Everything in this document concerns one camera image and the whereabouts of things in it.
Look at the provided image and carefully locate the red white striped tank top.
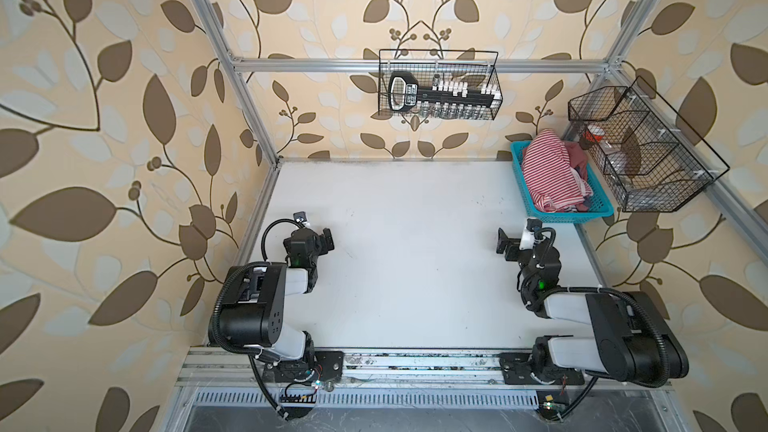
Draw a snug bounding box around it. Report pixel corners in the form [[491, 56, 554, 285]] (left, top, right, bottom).
[[521, 129, 593, 213]]

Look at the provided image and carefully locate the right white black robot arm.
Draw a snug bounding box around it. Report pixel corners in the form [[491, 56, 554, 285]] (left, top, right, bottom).
[[496, 219, 690, 388]]

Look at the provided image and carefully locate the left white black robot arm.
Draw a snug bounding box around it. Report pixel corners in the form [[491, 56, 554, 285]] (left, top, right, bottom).
[[208, 212, 335, 370]]

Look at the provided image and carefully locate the maroon tank top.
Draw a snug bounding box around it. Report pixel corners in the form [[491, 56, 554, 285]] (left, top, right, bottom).
[[564, 142, 588, 182]]

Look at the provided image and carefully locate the teal plastic basket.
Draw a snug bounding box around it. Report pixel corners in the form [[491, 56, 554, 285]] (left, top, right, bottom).
[[510, 140, 615, 224]]

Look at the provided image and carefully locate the black tool with vials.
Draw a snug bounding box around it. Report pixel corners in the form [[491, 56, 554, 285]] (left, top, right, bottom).
[[384, 71, 503, 120]]

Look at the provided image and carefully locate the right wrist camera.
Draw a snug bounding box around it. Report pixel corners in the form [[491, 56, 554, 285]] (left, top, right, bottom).
[[519, 218, 543, 250]]

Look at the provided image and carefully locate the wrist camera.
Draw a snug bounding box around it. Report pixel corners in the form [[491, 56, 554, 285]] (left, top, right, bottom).
[[293, 211, 309, 227], [519, 218, 543, 250]]

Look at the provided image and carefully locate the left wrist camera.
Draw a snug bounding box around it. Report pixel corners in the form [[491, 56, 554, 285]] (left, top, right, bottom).
[[293, 211, 309, 227]]

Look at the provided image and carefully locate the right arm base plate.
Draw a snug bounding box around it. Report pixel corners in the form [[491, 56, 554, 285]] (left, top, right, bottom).
[[499, 352, 585, 387]]

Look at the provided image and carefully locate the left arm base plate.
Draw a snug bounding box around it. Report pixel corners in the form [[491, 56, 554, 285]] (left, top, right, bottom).
[[263, 350, 345, 384]]

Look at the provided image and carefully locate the black wire basket right wall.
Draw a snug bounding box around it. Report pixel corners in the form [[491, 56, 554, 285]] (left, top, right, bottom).
[[568, 75, 730, 213]]

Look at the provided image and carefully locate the black wire basket wall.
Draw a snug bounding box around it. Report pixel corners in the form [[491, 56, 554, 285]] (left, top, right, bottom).
[[378, 48, 503, 121], [568, 75, 730, 213]]

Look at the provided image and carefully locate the aluminium front rail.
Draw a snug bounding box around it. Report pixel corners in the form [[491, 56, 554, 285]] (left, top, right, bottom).
[[173, 346, 676, 391]]

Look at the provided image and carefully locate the black wire basket back wall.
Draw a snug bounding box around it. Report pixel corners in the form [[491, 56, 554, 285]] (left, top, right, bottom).
[[378, 48, 503, 121]]

